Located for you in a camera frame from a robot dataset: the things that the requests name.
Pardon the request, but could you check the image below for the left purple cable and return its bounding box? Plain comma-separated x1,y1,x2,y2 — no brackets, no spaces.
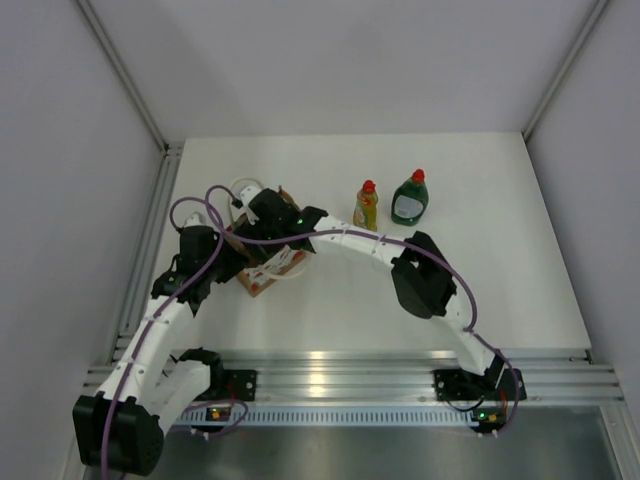
99,197,249,474

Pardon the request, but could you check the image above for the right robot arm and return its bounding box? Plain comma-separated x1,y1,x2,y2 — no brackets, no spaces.
231,186,526,408

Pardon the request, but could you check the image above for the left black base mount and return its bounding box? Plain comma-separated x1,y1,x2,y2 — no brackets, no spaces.
213,369,258,402

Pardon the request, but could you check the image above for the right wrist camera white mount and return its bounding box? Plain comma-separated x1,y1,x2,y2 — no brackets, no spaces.
231,185,262,209

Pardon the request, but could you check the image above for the right aluminium frame post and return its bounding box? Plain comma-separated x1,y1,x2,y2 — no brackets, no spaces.
521,0,613,144

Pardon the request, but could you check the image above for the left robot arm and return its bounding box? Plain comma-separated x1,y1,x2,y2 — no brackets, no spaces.
72,224,257,476

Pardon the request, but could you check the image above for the white slotted cable duct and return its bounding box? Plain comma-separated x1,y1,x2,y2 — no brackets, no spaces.
176,406,479,428

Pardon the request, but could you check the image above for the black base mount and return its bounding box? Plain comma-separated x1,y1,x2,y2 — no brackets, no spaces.
213,369,258,402
433,369,477,402

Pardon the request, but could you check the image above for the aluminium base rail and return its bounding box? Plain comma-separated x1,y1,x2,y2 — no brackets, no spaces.
77,349,626,406

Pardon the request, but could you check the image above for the aluminium frame post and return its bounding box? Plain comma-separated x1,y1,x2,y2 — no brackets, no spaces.
521,0,613,144
74,0,184,211

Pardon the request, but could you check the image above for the yellow bottle red cap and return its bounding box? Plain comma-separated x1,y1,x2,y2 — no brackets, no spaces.
353,180,378,232

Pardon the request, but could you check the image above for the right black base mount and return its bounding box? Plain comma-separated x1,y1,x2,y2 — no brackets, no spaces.
433,369,477,402

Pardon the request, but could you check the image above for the dark green bottle red cap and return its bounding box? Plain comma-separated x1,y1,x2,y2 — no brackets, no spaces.
391,169,429,226

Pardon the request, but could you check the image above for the left aluminium frame post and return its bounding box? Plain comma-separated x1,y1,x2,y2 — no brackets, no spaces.
74,0,184,211

